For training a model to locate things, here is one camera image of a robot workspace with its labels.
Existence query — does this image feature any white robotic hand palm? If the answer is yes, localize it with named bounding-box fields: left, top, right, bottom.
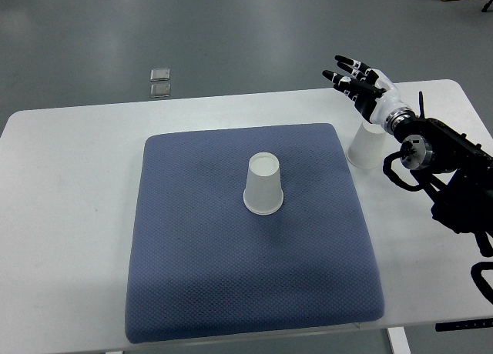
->
left=357, top=69, right=412, bottom=126

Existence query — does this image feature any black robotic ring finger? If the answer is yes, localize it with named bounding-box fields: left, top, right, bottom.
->
left=337, top=62, right=366, bottom=81

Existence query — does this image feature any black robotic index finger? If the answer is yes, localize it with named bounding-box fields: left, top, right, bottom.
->
left=322, top=70, right=351, bottom=88

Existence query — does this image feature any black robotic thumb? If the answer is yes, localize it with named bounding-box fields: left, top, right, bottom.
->
left=338, top=76, right=385, bottom=99

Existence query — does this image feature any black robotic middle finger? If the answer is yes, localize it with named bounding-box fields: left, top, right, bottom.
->
left=334, top=55, right=372, bottom=74

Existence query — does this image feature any white paper cup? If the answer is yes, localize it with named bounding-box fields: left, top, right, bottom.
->
left=243, top=152, right=283, bottom=215
left=346, top=121, right=387, bottom=169

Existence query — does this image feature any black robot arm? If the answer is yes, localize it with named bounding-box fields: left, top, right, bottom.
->
left=322, top=55, right=492, bottom=258

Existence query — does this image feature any black tripod leg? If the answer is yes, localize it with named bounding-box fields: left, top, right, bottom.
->
left=481, top=0, right=493, bottom=12

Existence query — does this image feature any lower metal floor plate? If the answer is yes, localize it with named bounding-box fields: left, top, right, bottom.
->
left=150, top=83, right=171, bottom=99

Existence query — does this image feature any metal floor plate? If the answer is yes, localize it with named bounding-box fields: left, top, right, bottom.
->
left=150, top=83, right=171, bottom=99
left=149, top=67, right=170, bottom=82

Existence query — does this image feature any upper metal floor plate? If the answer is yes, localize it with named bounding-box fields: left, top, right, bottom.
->
left=149, top=67, right=170, bottom=82

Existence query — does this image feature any blue fabric cushion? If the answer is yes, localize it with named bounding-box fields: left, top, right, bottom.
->
left=125, top=123, right=384, bottom=343

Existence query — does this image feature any black table control panel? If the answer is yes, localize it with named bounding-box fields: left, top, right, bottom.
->
left=435, top=318, right=493, bottom=332

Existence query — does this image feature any white table leg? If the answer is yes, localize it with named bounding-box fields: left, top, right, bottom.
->
left=387, top=327, right=411, bottom=354

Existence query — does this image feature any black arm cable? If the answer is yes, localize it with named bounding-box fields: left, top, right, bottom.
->
left=381, top=150, right=428, bottom=192

